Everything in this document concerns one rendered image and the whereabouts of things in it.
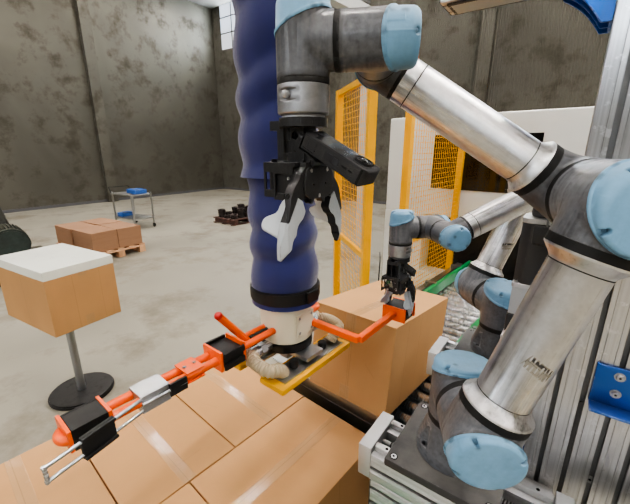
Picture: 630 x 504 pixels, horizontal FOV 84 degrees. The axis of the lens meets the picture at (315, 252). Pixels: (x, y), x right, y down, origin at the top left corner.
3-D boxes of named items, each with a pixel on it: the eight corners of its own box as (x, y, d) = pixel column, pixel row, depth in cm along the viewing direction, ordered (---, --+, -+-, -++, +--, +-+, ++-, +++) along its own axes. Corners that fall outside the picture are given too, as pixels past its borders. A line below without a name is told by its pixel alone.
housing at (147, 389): (158, 387, 89) (156, 372, 88) (172, 399, 85) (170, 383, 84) (130, 402, 84) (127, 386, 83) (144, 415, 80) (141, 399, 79)
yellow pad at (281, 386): (327, 337, 132) (327, 325, 130) (350, 346, 125) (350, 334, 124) (259, 383, 106) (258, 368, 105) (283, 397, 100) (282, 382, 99)
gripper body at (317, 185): (294, 195, 61) (293, 121, 57) (336, 200, 56) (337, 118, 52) (263, 201, 55) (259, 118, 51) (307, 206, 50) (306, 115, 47)
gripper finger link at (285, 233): (257, 256, 53) (279, 202, 55) (287, 263, 50) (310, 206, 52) (244, 248, 51) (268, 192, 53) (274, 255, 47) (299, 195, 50)
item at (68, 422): (102, 413, 80) (98, 394, 79) (116, 429, 76) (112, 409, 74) (59, 435, 74) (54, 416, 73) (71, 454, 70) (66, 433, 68)
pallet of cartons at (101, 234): (148, 251, 596) (145, 225, 583) (87, 265, 526) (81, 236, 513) (113, 239, 676) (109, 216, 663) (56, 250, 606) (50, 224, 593)
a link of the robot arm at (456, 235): (607, 188, 100) (453, 264, 100) (575, 184, 111) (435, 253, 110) (601, 149, 97) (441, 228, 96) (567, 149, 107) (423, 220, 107)
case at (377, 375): (372, 343, 215) (379, 279, 207) (437, 368, 190) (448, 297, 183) (309, 381, 168) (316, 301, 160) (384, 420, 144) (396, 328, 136)
